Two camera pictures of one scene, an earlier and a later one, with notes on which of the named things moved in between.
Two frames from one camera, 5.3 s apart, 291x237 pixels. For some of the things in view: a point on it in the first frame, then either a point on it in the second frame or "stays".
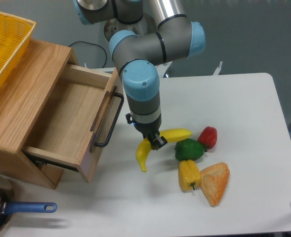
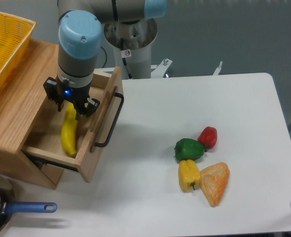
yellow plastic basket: [8, 38] stays
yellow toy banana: [144, 148] to [69, 129]
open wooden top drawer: [71, 127] stays
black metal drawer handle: [102, 144] stays
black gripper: [148, 130] to [60, 93]
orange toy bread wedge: [213, 179] stays
